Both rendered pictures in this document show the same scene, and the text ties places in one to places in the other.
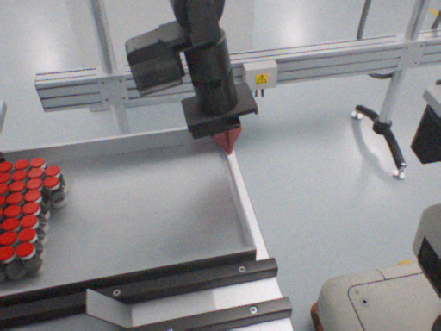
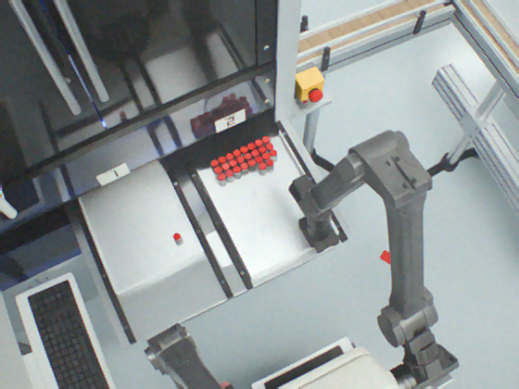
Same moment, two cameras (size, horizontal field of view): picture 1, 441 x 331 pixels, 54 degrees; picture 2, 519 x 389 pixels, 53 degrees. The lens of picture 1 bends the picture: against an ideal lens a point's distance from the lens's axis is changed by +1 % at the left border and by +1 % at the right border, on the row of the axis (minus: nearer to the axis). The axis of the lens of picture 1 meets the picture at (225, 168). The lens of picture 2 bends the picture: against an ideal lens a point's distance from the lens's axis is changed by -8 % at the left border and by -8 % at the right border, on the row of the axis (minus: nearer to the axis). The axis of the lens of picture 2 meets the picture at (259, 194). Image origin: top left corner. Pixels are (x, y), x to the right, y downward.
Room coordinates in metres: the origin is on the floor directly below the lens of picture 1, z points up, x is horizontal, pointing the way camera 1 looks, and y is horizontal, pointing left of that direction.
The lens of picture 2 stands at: (0.27, -0.37, 2.35)
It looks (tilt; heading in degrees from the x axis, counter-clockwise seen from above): 69 degrees down; 77
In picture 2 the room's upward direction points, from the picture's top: 1 degrees counter-clockwise
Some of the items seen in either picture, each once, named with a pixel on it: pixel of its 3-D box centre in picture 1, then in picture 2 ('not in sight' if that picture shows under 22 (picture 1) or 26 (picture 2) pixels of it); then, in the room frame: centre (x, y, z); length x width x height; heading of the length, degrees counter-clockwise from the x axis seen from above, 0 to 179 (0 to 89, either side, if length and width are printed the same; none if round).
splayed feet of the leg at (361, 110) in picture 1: (379, 133); not in sight; (1.57, -0.72, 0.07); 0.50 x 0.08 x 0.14; 12
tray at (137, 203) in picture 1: (119, 202); (266, 202); (0.41, 0.15, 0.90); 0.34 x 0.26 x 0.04; 102
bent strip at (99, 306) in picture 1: (154, 301); (214, 239); (0.25, 0.08, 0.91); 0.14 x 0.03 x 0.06; 102
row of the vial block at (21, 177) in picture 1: (19, 215); (244, 161); (0.38, 0.28, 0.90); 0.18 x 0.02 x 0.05; 12
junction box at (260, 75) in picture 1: (259, 75); not in sight; (1.38, -0.13, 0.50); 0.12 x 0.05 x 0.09; 102
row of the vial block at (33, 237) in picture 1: (36, 212); (247, 168); (0.39, 0.26, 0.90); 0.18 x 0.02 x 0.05; 12
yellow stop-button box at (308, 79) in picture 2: not in sight; (307, 81); (0.61, 0.43, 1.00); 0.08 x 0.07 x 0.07; 102
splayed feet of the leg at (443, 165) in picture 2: not in sight; (447, 166); (1.33, 0.40, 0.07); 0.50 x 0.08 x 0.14; 12
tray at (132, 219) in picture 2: not in sight; (135, 219); (0.05, 0.20, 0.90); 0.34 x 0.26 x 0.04; 102
